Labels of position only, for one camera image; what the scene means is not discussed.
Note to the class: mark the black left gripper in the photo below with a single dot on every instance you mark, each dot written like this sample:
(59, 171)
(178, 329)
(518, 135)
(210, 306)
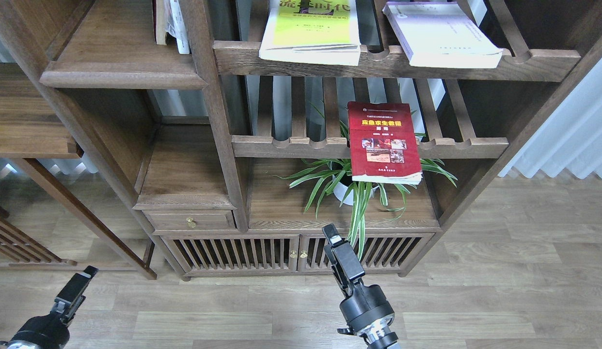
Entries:
(51, 331)

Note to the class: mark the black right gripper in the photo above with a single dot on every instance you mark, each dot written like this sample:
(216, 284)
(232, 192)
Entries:
(366, 310)

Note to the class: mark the red paperback book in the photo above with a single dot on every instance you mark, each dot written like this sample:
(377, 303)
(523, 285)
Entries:
(383, 146)

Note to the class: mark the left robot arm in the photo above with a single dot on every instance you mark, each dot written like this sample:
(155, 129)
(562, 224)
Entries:
(0, 345)

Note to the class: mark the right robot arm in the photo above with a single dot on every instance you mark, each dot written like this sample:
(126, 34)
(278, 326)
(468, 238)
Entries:
(389, 341)

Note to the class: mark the upright books on shelf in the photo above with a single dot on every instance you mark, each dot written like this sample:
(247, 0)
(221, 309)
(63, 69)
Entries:
(168, 19)

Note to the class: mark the spider plant in white pot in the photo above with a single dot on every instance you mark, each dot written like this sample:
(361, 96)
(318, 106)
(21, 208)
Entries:
(333, 176)

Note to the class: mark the brass drawer knob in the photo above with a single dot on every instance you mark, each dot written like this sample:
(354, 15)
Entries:
(191, 223)

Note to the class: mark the large dark wooden bookshelf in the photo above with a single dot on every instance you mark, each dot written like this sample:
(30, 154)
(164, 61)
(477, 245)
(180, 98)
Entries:
(211, 134)

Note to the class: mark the yellow-green paperback book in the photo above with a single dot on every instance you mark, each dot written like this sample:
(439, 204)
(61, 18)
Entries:
(312, 31)

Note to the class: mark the white lavender paperback book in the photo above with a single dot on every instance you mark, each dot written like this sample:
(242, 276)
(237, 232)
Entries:
(440, 35)

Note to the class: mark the white curtain right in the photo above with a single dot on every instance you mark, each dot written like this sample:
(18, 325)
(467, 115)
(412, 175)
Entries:
(571, 139)

